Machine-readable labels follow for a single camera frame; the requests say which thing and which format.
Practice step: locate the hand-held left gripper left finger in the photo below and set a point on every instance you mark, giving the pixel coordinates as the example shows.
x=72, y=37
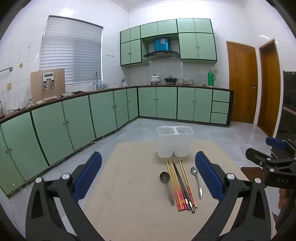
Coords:
x=89, y=176

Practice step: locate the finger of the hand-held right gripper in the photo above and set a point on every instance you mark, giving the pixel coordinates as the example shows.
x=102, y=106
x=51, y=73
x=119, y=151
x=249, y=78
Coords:
x=259, y=157
x=276, y=142

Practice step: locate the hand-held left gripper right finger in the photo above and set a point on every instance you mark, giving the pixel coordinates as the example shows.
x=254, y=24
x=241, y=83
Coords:
x=208, y=176

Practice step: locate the silver metal spoon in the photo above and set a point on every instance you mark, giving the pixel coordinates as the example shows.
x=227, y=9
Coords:
x=194, y=171

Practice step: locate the black chopstick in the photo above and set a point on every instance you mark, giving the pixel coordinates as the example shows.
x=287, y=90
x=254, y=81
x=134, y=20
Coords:
x=181, y=185
x=184, y=185

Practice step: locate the black spoon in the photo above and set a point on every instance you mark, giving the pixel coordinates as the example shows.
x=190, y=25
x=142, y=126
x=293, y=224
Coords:
x=164, y=176

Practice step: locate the white double utensil holder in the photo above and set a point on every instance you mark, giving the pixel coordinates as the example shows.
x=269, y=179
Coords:
x=174, y=141

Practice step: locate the person's right hand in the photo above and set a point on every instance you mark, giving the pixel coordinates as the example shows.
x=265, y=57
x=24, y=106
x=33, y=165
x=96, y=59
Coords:
x=283, y=198

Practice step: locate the dark brown stool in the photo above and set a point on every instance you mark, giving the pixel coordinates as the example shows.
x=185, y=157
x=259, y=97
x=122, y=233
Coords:
x=252, y=173

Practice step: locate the black glass cabinet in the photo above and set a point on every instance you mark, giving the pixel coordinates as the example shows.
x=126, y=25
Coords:
x=288, y=104

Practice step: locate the narrow wooden door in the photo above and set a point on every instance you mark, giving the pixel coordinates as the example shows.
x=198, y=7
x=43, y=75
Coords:
x=269, y=88

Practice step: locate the green lower kitchen cabinets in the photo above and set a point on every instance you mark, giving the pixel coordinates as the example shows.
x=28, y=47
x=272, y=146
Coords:
x=76, y=120

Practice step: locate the wide wooden door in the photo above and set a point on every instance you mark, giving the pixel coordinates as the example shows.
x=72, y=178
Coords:
x=241, y=81

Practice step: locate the crumpled cloth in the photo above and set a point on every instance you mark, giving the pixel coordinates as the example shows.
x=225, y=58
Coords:
x=74, y=92

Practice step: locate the green thermos flask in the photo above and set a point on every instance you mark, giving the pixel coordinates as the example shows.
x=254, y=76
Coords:
x=211, y=78

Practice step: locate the metal kitchen faucet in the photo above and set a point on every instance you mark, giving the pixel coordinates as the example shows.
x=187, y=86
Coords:
x=95, y=80

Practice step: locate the group of glass jars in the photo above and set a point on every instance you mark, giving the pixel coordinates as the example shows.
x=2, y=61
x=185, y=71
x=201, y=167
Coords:
x=188, y=81

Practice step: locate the metal kettle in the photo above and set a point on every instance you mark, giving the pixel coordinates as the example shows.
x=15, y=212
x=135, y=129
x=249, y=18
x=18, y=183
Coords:
x=124, y=83

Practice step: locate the wooden board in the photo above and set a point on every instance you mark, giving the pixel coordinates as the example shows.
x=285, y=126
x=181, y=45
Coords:
x=37, y=88

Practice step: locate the black wok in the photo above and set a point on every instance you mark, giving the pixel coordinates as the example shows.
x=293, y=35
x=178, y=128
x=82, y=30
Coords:
x=171, y=80

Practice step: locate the white cooking pot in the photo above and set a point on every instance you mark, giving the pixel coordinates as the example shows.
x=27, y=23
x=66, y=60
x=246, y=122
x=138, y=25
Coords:
x=155, y=79

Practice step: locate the clear glass vase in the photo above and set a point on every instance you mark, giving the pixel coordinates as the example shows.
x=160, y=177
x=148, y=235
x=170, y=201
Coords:
x=6, y=102

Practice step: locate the white window blind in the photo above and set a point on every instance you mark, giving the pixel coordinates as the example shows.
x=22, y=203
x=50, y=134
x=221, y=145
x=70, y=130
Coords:
x=71, y=51

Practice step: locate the range hood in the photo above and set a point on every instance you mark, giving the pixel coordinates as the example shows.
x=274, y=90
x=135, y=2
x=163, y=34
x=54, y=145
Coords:
x=161, y=49

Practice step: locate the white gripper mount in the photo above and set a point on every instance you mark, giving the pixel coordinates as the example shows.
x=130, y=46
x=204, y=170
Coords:
x=49, y=80

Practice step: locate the metal towel rail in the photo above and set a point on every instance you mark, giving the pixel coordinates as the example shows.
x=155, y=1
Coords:
x=5, y=69

